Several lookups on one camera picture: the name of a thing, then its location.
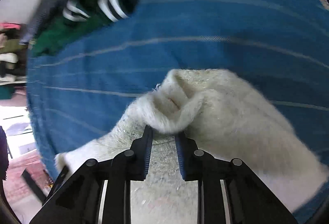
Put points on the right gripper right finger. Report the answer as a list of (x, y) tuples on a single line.
[(228, 192)]

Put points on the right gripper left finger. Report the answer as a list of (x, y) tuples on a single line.
[(100, 189)]

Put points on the white fluffy sweater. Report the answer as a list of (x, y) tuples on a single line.
[(227, 118)]

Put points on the clothes rack with clothes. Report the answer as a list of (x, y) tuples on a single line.
[(13, 60)]

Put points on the blue striped bed sheet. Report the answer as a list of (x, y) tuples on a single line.
[(279, 46)]

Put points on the dark green striped garment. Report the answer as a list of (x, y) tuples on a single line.
[(77, 19)]

